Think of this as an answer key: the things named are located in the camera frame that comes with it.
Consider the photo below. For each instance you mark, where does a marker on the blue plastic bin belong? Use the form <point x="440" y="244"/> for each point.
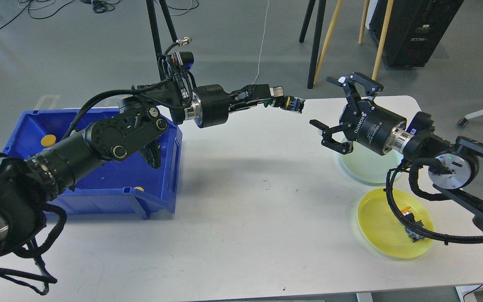
<point x="110" y="188"/>

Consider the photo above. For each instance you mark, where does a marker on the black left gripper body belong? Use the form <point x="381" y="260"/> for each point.
<point x="214" y="105"/>

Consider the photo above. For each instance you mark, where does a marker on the yellow plate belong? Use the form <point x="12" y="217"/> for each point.
<point x="380" y="227"/>

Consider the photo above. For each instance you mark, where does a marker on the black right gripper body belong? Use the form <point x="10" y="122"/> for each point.
<point x="371" y="125"/>

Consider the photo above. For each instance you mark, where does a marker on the black stand legs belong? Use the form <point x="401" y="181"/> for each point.
<point x="320" y="6"/>

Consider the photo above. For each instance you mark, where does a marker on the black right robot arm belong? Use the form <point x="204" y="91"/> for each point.
<point x="438" y="170"/>

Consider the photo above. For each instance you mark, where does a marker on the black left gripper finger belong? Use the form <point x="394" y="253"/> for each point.
<point x="256" y="93"/>
<point x="238" y="106"/>

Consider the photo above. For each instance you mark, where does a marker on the green push button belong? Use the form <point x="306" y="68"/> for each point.
<point x="287" y="103"/>

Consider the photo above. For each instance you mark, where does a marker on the light green plate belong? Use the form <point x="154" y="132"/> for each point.
<point x="368" y="167"/>

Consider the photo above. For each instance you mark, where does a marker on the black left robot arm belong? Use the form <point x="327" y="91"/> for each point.
<point x="110" y="126"/>

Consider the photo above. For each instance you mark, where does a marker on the yellow push button back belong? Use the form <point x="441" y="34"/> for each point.
<point x="48" y="140"/>

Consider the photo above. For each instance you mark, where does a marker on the white chair base leg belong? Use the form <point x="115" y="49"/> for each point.
<point x="464" y="120"/>

